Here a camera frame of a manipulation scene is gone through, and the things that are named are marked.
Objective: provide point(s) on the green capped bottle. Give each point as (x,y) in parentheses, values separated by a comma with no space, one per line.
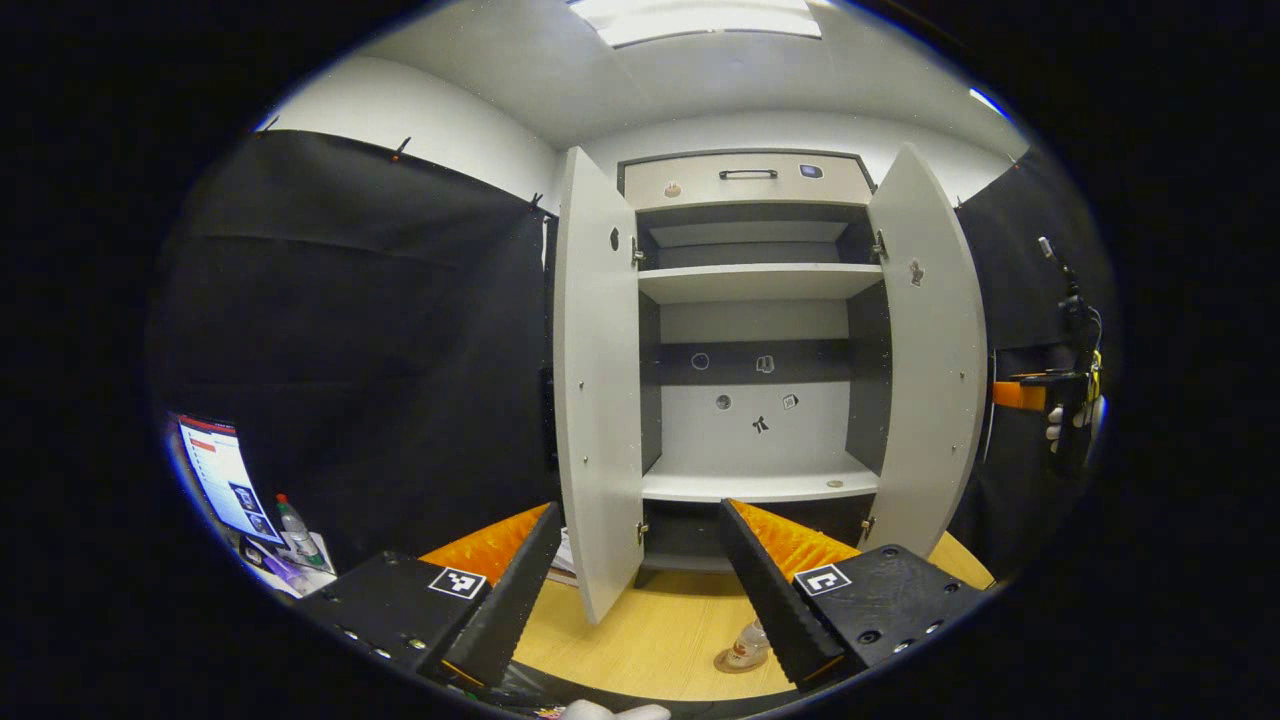
(298,535)

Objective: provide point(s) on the large ceiling light panel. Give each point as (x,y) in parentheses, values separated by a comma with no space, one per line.
(700,20)

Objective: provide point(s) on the grey cabinet shelf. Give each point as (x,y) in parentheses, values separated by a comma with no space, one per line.
(750,487)
(760,282)

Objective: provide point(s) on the white printed box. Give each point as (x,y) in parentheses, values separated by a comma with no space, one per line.
(566,560)

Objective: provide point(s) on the round brown coaster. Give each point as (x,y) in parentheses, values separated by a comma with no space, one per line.
(728,663)

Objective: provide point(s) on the black backdrop cloth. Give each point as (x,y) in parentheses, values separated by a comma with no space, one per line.
(380,330)

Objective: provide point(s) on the grey cabinet door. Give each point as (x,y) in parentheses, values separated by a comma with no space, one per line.
(930,380)
(595,400)

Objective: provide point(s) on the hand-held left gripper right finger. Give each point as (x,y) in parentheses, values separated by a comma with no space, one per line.
(770,600)

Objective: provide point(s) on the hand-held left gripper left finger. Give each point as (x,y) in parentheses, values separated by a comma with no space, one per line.
(515,600)

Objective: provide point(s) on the grey cabinet drawer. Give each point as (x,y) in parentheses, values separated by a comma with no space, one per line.
(700,185)

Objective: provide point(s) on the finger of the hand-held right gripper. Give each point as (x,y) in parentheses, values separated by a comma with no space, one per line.
(1018,396)

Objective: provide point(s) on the computer monitor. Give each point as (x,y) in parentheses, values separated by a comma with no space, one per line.
(225,475)

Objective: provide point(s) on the clear plastic bottle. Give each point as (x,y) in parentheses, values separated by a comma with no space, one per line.
(748,645)

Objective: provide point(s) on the grey cabinet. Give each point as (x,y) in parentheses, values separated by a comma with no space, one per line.
(750,420)

